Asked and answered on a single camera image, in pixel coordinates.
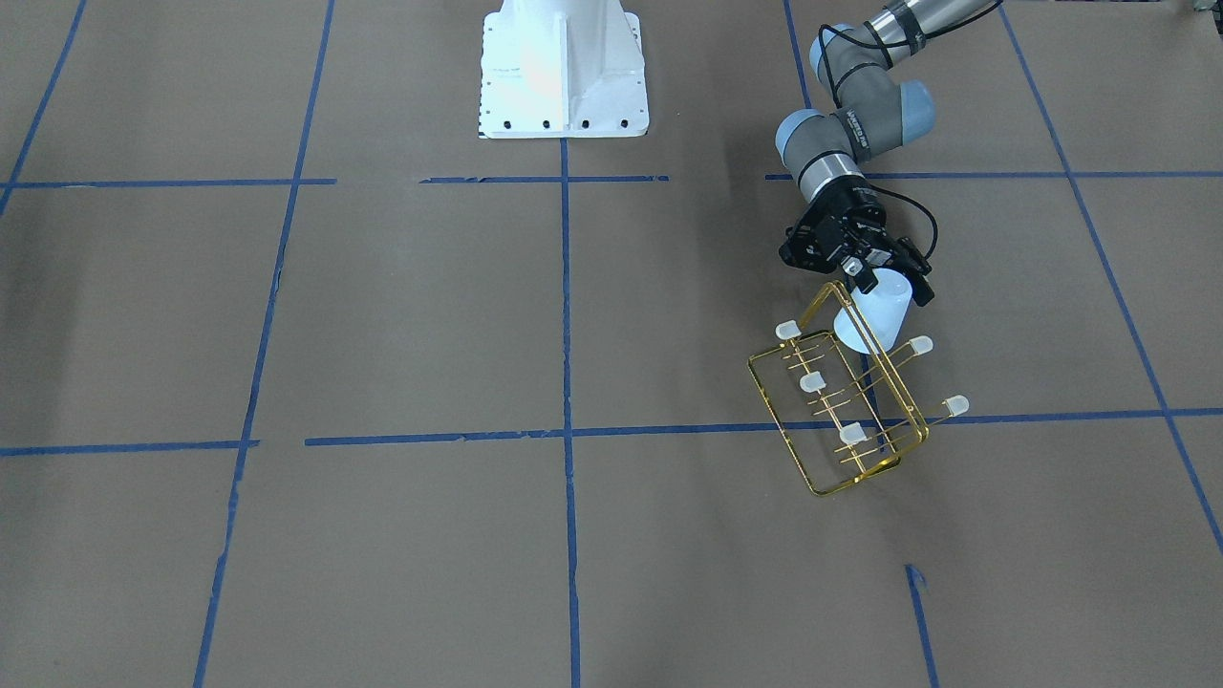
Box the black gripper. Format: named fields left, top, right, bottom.
left=807, top=178, right=934, bottom=308

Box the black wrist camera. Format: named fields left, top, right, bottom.
left=778, top=205, right=845, bottom=274

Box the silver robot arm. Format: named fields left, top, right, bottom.
left=777, top=1, right=997, bottom=306

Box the gold wire cup holder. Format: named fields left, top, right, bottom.
left=746, top=280, right=971, bottom=497

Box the light blue cup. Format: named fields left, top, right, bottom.
left=833, top=269, right=912, bottom=356

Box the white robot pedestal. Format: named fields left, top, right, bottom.
left=478, top=1, right=651, bottom=141

